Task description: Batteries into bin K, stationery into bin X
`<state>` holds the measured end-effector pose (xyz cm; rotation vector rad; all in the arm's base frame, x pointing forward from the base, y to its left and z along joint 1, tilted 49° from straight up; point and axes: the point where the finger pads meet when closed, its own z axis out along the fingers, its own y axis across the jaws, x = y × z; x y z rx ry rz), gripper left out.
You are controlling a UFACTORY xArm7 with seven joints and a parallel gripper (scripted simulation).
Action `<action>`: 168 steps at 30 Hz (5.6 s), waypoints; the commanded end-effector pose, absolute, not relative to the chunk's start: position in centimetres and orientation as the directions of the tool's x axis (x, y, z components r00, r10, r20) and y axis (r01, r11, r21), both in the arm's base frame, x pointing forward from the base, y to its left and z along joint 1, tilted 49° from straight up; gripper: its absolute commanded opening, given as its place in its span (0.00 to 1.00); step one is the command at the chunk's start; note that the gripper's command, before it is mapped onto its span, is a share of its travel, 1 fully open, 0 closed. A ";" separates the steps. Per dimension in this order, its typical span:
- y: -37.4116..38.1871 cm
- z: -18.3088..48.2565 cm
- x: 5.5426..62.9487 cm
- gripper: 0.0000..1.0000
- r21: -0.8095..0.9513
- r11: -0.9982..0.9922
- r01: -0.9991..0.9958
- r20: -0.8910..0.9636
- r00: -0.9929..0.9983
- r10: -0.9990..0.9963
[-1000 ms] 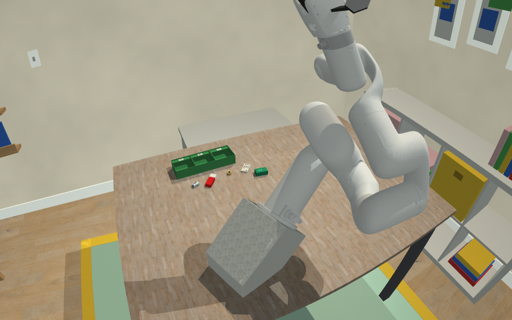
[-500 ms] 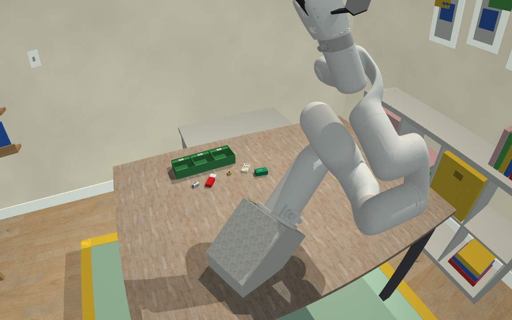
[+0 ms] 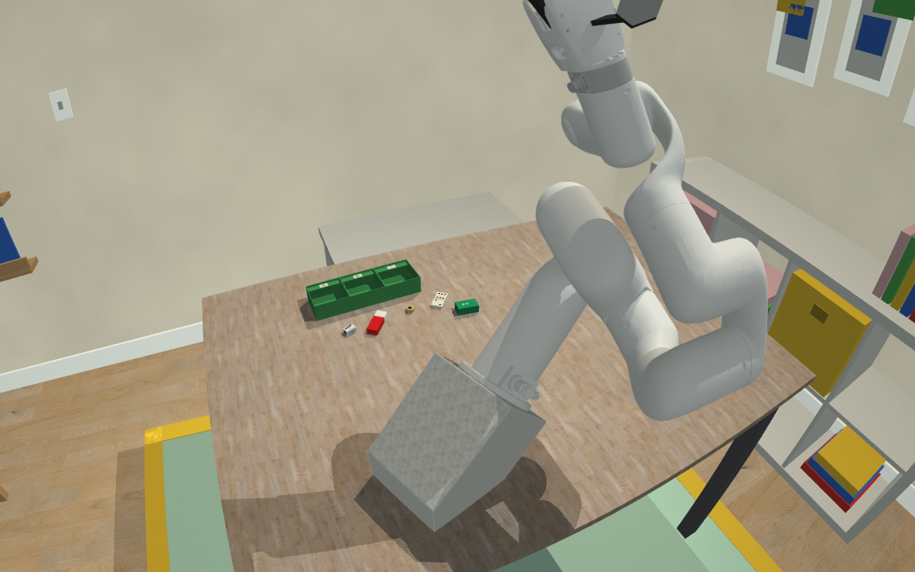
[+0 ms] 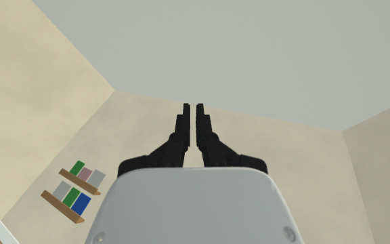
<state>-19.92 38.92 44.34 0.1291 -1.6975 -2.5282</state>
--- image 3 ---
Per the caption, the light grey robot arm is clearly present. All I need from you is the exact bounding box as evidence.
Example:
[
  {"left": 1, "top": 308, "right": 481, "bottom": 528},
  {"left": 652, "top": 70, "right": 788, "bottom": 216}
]
[{"left": 460, "top": 56, "right": 768, "bottom": 421}]

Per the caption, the green 9v battery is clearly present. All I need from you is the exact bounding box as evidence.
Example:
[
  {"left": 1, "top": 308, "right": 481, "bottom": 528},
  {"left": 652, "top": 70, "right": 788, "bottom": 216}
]
[{"left": 455, "top": 299, "right": 480, "bottom": 315}]

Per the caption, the white domino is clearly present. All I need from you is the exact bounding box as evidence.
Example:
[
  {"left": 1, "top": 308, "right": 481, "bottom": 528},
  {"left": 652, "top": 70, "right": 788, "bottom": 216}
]
[{"left": 430, "top": 292, "right": 448, "bottom": 309}]

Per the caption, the green rack of bins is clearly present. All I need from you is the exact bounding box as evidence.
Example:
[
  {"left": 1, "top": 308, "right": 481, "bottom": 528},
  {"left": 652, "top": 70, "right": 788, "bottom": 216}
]
[{"left": 306, "top": 260, "right": 420, "bottom": 321}]

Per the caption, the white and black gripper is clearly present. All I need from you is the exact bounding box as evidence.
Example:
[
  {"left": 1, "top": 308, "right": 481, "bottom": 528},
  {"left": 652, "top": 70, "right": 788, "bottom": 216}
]
[{"left": 523, "top": 0, "right": 626, "bottom": 72}]

